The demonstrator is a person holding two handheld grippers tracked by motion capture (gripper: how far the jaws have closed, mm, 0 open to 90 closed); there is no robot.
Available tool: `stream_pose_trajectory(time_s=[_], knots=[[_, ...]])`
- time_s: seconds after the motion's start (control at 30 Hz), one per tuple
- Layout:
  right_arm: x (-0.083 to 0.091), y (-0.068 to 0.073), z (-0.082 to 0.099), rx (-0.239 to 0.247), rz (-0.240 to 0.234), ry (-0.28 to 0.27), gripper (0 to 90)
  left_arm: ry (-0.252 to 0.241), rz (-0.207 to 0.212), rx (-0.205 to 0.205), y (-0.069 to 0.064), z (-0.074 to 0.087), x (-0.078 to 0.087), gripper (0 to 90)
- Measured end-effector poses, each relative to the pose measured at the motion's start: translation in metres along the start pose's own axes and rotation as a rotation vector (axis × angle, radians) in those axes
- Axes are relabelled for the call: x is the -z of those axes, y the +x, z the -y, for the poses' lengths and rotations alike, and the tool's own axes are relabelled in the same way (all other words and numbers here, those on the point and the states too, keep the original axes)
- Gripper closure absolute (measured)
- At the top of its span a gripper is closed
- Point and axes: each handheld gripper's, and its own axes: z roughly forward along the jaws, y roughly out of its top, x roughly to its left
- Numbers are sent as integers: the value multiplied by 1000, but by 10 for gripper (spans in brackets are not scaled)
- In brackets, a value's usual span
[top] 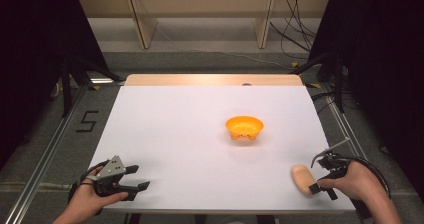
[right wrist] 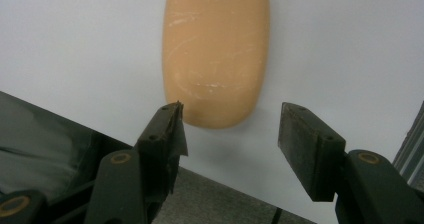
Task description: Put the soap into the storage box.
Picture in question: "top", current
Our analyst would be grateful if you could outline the person's left hand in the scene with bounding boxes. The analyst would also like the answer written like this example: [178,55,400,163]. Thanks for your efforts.
[65,175,129,219]

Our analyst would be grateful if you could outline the aluminium floor rail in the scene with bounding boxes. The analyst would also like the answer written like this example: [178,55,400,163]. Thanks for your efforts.
[320,83,369,160]
[2,83,90,224]

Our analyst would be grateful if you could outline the tan bread roll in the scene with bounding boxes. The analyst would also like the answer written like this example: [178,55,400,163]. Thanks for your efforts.
[290,164,318,196]

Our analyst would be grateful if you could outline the white table mat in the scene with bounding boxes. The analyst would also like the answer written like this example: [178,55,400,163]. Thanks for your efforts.
[89,85,356,215]

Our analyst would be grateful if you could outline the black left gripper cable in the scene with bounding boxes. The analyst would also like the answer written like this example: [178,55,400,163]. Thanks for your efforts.
[67,159,111,216]

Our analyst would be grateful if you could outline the white floor cable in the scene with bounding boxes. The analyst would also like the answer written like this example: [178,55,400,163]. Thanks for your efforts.
[155,23,296,71]

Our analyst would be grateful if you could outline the black floor cables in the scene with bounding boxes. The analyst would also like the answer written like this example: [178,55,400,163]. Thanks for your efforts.
[269,0,318,61]

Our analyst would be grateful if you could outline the person's right hand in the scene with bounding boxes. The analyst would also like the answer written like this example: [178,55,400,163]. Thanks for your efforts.
[317,159,385,204]

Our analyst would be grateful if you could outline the orange bowl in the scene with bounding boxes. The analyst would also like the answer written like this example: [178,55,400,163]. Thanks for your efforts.
[225,115,265,141]

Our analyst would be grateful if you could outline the dark curtain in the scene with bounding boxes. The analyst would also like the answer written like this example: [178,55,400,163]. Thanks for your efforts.
[0,0,111,172]
[307,0,424,198]

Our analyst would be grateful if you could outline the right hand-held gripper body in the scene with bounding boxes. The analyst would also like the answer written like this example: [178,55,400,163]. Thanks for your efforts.
[310,137,352,182]

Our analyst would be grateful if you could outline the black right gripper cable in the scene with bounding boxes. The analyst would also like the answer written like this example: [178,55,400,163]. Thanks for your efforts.
[337,155,392,200]

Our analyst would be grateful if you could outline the beige wooden shelf unit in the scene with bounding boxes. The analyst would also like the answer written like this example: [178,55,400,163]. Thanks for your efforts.
[75,0,333,50]

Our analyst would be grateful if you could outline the black tripod stand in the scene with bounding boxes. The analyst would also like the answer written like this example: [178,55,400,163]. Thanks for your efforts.
[58,53,125,119]
[291,49,351,114]

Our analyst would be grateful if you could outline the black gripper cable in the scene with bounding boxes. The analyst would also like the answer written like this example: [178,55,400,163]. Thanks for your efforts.
[67,159,111,216]
[337,155,392,200]

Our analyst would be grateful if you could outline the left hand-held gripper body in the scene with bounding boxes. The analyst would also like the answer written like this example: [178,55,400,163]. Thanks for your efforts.
[87,155,138,202]

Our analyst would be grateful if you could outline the wooden table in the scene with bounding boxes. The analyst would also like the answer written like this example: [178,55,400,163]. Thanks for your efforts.
[124,73,304,87]

